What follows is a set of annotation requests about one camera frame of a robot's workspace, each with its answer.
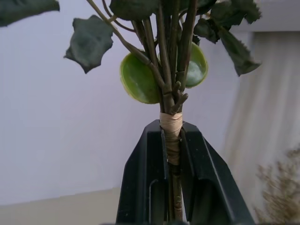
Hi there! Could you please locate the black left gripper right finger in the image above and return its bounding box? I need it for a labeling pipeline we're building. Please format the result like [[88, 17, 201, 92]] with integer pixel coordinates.
[[179, 122, 255, 225]]

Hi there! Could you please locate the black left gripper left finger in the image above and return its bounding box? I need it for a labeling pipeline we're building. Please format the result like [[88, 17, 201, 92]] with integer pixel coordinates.
[[115, 119, 170, 223]]

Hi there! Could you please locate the green leafy flower bouquet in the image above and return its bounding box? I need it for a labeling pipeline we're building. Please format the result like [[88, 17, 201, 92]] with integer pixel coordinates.
[[0, 0, 262, 222]]

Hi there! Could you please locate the dried beige flower bouquet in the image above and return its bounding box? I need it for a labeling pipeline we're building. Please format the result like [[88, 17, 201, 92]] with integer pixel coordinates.
[[254, 148, 300, 225]]

